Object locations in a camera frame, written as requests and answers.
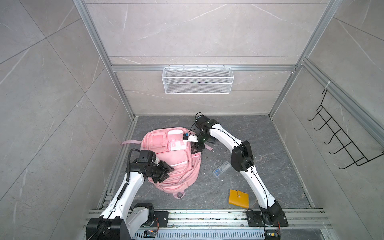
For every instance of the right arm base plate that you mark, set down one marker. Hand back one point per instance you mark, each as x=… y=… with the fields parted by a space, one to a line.
x=257 y=218

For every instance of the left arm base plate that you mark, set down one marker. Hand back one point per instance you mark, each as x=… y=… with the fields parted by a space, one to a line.
x=157 y=219

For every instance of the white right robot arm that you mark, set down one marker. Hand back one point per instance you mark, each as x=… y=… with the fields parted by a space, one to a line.
x=242 y=161

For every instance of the pink student backpack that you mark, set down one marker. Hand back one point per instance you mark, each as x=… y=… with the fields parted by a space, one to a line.
x=169 y=147

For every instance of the aluminium mounting rail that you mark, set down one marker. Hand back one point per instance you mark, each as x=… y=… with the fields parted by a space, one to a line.
x=236 y=218

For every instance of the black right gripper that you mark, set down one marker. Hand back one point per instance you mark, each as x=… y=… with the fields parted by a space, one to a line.
x=196 y=146

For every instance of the white wire mesh basket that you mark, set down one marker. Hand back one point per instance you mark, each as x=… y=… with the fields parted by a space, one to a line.
x=197 y=80

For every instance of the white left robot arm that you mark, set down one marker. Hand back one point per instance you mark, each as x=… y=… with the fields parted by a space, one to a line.
x=118 y=221

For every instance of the black wire hook rack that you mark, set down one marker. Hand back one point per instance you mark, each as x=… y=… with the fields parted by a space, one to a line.
x=347 y=145

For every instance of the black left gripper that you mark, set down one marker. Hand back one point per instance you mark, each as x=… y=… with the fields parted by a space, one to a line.
x=165 y=170

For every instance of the clear plastic ruler case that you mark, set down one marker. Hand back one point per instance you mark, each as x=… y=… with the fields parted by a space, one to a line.
x=221 y=169

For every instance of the yellow leather wallet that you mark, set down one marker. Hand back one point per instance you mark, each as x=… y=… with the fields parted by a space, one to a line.
x=239 y=199

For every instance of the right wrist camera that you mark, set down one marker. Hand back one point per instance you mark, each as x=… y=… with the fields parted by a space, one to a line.
x=188 y=137

